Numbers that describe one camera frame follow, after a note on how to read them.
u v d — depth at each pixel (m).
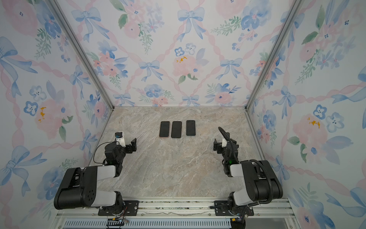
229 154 0.70
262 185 0.43
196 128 1.06
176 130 1.06
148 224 0.70
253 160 0.50
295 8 0.69
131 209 0.74
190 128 1.06
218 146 0.84
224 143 0.80
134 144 0.90
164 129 1.06
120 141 0.78
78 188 0.43
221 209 0.73
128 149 0.82
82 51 0.86
